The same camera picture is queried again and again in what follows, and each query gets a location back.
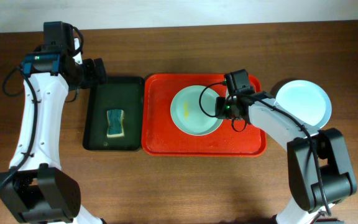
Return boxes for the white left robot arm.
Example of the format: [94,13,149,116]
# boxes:
[0,53,106,223]

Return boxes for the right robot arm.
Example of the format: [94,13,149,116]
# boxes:
[215,91,357,223]

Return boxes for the light blue plate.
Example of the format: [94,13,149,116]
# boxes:
[275,80,332,129]

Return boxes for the pale green plate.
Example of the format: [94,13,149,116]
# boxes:
[170,85,223,136]

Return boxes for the green and yellow sponge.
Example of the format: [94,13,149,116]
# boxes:
[106,109,124,138]

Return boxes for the red serving tray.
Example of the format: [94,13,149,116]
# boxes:
[142,73,267,157]

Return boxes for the black water tray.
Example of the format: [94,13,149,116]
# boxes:
[83,77,145,151]

